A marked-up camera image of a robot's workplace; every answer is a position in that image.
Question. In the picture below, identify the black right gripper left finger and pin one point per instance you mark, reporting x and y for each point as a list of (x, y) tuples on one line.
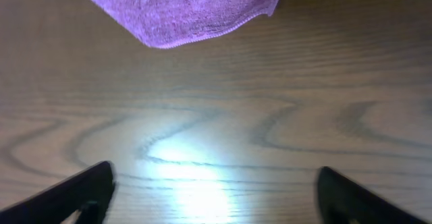
[(89, 192)]

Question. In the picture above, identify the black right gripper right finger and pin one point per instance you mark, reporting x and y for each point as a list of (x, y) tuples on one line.
[(341, 200)]

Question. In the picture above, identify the purple microfiber cloth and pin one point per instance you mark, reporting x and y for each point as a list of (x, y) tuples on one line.
[(165, 24)]

